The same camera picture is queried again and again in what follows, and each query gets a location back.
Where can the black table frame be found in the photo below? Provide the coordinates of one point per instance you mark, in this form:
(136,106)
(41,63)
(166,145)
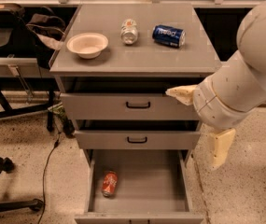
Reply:
(9,111)

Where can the grey middle drawer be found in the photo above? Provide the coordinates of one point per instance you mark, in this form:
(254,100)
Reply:
(137,140)

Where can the red coke can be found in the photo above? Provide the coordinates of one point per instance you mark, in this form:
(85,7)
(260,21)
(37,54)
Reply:
(109,183)

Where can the blue pepsi can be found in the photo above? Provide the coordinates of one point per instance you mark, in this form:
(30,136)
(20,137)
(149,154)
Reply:
(169,36)

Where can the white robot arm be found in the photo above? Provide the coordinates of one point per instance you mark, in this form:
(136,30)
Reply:
(225,98)

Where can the grey drawer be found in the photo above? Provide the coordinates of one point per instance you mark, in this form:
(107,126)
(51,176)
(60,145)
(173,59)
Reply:
(151,189)
(137,140)
(125,107)

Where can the silver white soda can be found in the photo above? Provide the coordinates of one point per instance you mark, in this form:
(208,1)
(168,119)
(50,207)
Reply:
(129,32)

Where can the grey drawer cabinet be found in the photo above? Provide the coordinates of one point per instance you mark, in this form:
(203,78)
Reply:
(145,67)

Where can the white bowl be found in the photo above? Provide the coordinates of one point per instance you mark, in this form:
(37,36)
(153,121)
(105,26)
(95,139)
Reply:
(87,45)

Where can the grey top drawer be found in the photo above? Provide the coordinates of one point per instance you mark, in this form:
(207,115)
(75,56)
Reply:
(125,107)

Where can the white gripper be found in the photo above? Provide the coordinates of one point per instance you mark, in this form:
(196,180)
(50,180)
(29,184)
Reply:
(209,106)

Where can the green object on floor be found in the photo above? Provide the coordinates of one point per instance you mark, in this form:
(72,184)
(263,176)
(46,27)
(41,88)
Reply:
(59,111)

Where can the grey bottom drawer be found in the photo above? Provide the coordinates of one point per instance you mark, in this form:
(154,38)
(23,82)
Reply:
(151,189)

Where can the dark jacket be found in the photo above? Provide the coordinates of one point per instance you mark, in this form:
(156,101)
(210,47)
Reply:
(48,30)

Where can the black backpack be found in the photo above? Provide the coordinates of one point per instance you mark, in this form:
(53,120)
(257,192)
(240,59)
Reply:
(10,14)

